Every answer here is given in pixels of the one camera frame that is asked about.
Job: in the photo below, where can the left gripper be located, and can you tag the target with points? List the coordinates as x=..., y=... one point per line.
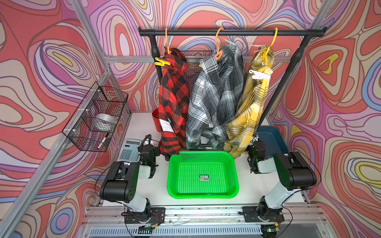
x=157, y=150

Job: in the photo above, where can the red black plaid shirt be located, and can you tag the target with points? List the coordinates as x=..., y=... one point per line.
x=174, y=98

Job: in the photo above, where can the yellow clothespin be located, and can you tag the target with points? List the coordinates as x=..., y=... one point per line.
x=160, y=62

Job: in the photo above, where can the orange hanger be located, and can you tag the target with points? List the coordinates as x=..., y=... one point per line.
x=219, y=51
x=167, y=41

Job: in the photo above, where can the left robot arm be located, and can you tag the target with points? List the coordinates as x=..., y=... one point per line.
x=121, y=183

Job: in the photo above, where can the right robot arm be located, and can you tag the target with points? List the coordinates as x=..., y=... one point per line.
x=294, y=174

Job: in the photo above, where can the yellow hanger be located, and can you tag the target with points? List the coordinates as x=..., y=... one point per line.
x=264, y=57

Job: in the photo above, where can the dark teal tray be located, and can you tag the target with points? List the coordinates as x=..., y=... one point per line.
x=273, y=140

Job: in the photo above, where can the grey calculator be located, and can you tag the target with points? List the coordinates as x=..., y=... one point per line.
x=129, y=152

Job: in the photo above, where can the yellow plaid shirt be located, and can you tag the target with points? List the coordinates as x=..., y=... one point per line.
x=250, y=107

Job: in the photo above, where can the red pen cup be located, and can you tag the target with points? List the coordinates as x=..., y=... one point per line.
x=155, y=116

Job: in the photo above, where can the green plastic basket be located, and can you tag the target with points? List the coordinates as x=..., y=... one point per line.
x=184, y=171

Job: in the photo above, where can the grey tape roll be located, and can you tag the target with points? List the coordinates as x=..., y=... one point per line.
x=103, y=123

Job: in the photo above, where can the sticker in green basket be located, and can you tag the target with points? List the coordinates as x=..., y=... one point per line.
x=204, y=177

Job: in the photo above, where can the grey plaid shirt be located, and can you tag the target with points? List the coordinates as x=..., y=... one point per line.
x=214, y=97

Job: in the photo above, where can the teal clothespin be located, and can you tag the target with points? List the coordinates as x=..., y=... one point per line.
x=230, y=42

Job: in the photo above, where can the white marker in wire basket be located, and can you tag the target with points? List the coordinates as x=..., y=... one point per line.
x=102, y=141

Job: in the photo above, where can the black wire basket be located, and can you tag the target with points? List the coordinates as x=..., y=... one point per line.
x=99, y=113

